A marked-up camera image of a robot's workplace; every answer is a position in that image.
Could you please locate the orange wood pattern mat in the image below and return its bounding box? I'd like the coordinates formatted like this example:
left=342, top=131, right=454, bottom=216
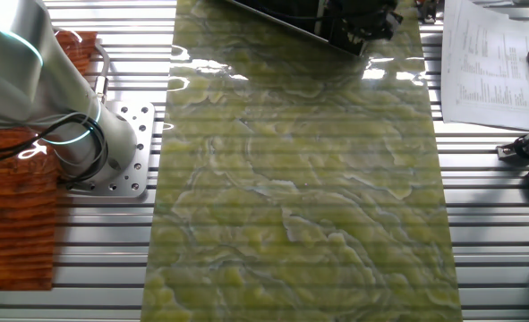
left=0, top=30, right=99, bottom=292

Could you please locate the black red clamp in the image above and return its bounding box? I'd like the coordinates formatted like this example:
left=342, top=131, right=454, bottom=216
left=415, top=0, right=440, bottom=25

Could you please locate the white printed paper sheet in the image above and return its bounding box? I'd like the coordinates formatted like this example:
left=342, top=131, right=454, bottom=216
left=439, top=0, right=529, bottom=132

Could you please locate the green marble pattern mat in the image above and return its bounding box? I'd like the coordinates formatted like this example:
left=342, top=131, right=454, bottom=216
left=139, top=0, right=465, bottom=322

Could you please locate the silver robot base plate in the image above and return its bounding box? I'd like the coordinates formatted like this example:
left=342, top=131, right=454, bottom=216
left=64, top=100, right=157, bottom=199

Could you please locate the grey hose with metal connector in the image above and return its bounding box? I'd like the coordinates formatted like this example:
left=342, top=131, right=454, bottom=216
left=92, top=38, right=112, bottom=106

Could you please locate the black microwave oven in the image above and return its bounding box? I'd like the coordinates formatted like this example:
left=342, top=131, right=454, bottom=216
left=226, top=0, right=393, bottom=58

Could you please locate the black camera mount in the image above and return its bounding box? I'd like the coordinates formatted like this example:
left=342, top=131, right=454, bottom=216
left=496, top=131, right=529, bottom=162

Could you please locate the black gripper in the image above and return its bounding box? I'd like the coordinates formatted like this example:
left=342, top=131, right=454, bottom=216
left=334, top=0, right=405, bottom=49

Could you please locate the black cable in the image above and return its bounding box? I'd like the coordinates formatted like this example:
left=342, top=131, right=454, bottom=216
left=0, top=111, right=110, bottom=185

